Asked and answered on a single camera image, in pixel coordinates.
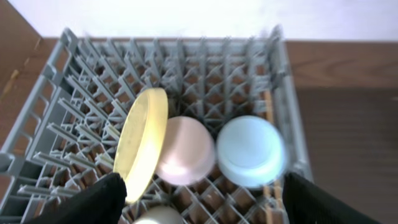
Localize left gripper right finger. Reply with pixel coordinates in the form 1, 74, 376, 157
282, 172, 378, 224

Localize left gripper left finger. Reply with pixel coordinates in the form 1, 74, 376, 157
27, 173, 127, 224

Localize white paper cup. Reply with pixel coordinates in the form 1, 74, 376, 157
133, 206, 184, 224

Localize yellow plate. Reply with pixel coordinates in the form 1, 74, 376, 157
113, 88, 169, 203

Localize light blue bowl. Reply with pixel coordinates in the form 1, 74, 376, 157
216, 116, 289, 189

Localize grey plastic dishwasher rack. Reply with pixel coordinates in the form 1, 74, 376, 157
1, 27, 312, 223

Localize dark brown serving tray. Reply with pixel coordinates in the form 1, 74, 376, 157
297, 88, 397, 223

